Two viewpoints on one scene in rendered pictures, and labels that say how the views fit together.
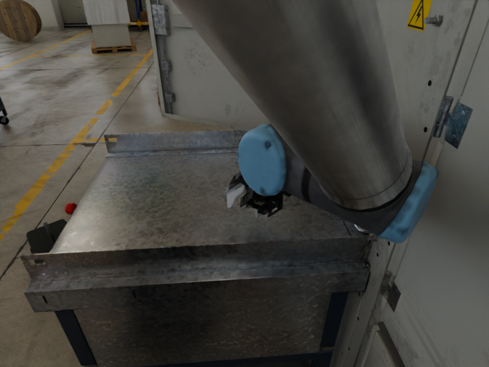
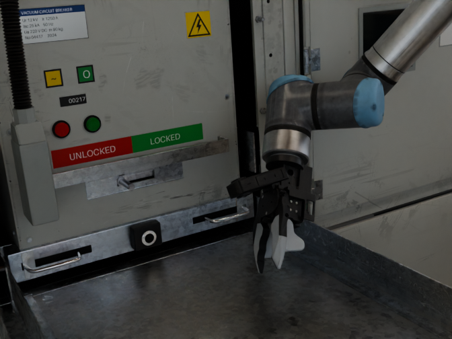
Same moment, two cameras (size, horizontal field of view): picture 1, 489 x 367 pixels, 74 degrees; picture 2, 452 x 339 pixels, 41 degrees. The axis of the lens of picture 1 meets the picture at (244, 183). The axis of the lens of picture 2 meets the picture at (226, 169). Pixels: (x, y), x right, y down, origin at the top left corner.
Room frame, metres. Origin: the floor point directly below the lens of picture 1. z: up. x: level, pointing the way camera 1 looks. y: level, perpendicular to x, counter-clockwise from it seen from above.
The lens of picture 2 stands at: (1.09, 0.86, 1.37)
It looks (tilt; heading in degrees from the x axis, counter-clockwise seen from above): 17 degrees down; 246
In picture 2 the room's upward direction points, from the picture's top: 4 degrees counter-clockwise
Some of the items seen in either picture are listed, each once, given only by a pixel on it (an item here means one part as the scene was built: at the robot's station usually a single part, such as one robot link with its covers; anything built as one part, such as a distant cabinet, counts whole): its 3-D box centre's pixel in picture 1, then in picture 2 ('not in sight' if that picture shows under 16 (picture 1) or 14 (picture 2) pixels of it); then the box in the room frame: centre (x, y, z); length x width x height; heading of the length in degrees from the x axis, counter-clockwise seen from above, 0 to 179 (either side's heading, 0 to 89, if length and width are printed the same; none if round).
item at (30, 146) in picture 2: not in sight; (33, 170); (0.98, -0.19, 1.09); 0.08 x 0.05 x 0.17; 95
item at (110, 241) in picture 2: not in sight; (139, 230); (0.77, -0.29, 0.89); 0.54 x 0.05 x 0.06; 5
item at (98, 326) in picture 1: (213, 287); not in sight; (0.74, 0.11, 0.46); 0.64 x 0.58 x 0.66; 95
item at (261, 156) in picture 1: (289, 155); (349, 103); (0.40, -0.06, 1.15); 0.12 x 0.12 x 0.09; 45
